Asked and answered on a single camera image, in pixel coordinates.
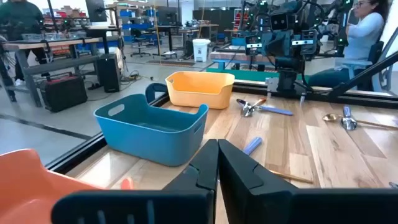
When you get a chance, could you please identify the white trash bin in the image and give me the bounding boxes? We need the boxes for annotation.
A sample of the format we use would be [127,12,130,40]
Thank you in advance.
[192,38,211,63]

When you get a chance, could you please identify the yellow plastic bin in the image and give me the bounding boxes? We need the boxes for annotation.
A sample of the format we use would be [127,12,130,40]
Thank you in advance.
[165,71,236,110]

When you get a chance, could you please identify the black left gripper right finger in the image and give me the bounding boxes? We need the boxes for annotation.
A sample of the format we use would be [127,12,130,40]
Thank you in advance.
[218,139,398,224]

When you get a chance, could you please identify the long gold spoon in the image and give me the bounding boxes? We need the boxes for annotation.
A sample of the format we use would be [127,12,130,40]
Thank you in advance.
[269,169,314,185]
[322,113,398,131]

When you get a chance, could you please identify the purple-handled silver spoon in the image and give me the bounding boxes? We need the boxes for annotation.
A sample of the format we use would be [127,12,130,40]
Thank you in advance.
[242,136,263,156]
[236,98,294,117]
[340,105,358,131]

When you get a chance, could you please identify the black monitor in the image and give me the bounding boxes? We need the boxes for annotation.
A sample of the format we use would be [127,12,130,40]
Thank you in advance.
[85,0,108,23]

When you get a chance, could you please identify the dark blue clamp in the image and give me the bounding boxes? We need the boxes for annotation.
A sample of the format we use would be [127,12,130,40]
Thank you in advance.
[144,82,169,104]

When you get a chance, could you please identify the teal blue plastic bin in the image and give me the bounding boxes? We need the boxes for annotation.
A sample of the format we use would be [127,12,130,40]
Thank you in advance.
[93,93,210,167]

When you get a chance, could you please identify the person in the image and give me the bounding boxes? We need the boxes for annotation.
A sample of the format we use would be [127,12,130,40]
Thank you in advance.
[307,0,393,91]
[0,0,45,86]

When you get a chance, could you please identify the black case with red top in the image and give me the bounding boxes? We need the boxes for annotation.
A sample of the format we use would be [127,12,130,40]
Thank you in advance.
[39,73,89,113]

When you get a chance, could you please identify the black computer tower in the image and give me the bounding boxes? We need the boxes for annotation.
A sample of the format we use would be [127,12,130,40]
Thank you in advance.
[95,53,122,94]

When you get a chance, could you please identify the wooden-top blue workbench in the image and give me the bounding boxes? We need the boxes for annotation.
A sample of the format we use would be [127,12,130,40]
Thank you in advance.
[210,49,276,72]

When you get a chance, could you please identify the black office chair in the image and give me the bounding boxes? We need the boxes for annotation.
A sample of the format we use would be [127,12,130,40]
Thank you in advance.
[348,40,386,91]
[129,28,152,58]

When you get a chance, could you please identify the grey metal workbench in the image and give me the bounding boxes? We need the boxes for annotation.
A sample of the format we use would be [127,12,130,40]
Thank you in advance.
[0,36,105,108]

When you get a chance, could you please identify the green floor mat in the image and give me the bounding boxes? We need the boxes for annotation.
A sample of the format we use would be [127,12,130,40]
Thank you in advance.
[206,67,310,83]

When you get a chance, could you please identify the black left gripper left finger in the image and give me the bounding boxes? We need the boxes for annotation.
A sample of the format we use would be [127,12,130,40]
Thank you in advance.
[50,139,220,224]

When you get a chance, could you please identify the orange plastic bin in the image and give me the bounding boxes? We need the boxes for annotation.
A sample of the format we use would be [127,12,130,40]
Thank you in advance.
[0,148,105,224]

